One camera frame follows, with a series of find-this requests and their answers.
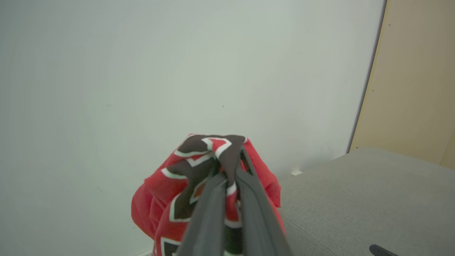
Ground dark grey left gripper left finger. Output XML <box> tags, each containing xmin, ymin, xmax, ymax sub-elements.
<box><xmin>177</xmin><ymin>174</ymin><xmax>228</xmax><ymax>256</ymax></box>

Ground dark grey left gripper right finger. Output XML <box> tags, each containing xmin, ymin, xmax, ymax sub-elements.
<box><xmin>235</xmin><ymin>146</ymin><xmax>293</xmax><ymax>256</ymax></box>

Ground red jersey with black numbers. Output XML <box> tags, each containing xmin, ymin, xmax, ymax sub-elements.
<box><xmin>131</xmin><ymin>134</ymin><xmax>287</xmax><ymax>256</ymax></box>

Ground beige wooden panel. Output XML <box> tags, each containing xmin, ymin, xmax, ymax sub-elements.
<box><xmin>349</xmin><ymin>0</ymin><xmax>455</xmax><ymax>170</ymax></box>

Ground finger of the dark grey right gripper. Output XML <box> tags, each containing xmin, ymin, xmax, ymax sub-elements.
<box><xmin>369</xmin><ymin>244</ymin><xmax>400</xmax><ymax>256</ymax></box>

